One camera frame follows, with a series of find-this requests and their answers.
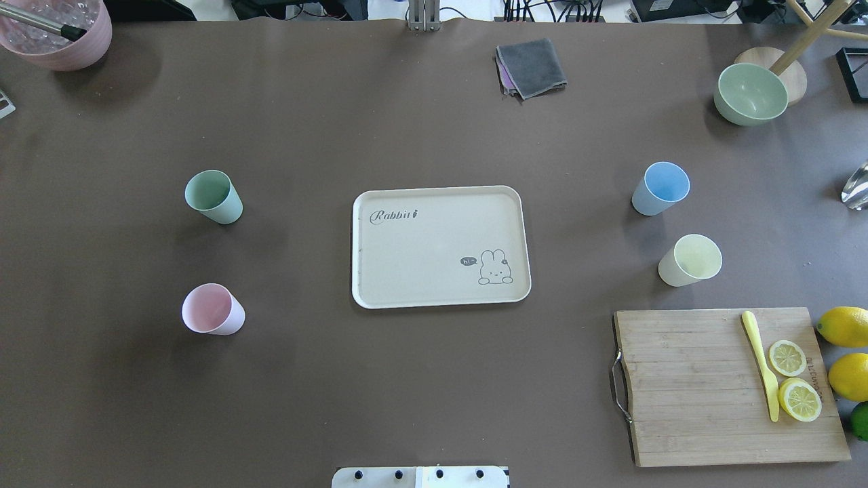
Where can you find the pink cup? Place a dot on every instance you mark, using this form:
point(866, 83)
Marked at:
point(211, 308)

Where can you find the pale yellow cup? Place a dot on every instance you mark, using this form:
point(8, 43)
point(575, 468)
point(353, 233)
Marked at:
point(692, 258)

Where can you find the cream rabbit tray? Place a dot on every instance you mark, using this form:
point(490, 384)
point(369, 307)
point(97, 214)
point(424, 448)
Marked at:
point(439, 246)

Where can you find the purple cloth under grey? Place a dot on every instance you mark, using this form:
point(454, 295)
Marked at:
point(507, 84)

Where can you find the grey folded cloth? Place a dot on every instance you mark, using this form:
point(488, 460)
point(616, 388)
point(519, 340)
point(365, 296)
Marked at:
point(534, 66)

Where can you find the green cup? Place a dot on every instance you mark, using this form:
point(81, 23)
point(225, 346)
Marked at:
point(212, 194)

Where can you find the blue cup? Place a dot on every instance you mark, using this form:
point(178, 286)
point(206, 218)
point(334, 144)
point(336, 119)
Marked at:
point(662, 185)

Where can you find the wooden cutting board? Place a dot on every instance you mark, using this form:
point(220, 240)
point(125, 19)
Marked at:
point(695, 397)

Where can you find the green bowl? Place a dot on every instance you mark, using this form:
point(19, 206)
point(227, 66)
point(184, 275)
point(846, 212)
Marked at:
point(749, 95)

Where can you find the yellow plastic knife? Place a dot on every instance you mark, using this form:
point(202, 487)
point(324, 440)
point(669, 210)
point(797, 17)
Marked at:
point(769, 380)

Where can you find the upper lemon slice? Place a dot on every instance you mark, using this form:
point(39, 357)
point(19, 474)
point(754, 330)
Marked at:
point(787, 358)

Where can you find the lemon slice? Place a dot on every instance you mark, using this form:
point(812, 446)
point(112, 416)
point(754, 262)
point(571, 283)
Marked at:
point(787, 358)
point(799, 400)

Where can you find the wooden cup stand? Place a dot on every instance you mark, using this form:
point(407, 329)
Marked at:
point(785, 64)

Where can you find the lower lemon slice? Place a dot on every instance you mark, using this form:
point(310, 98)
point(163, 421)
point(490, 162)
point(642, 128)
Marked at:
point(799, 400)

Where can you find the steel muddler black tip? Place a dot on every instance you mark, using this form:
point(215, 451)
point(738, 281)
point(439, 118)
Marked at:
point(66, 31)

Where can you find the upper whole lemon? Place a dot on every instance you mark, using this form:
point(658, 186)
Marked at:
point(844, 326)

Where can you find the whole lemon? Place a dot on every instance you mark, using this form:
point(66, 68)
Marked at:
point(844, 326)
point(848, 377)

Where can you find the clear textured glass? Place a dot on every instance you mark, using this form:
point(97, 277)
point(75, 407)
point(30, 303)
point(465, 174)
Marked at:
point(854, 192)

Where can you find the pink ice bowl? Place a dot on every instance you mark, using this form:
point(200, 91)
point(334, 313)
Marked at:
point(55, 52)

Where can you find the lower whole lemon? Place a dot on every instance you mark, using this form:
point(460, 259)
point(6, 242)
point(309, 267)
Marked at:
point(848, 377)

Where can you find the green lime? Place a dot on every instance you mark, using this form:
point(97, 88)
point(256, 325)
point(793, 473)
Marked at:
point(859, 421)

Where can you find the aluminium camera post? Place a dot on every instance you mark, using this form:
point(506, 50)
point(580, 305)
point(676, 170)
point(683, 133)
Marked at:
point(423, 15)

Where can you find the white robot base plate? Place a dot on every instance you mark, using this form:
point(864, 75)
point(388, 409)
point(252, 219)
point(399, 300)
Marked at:
point(422, 476)

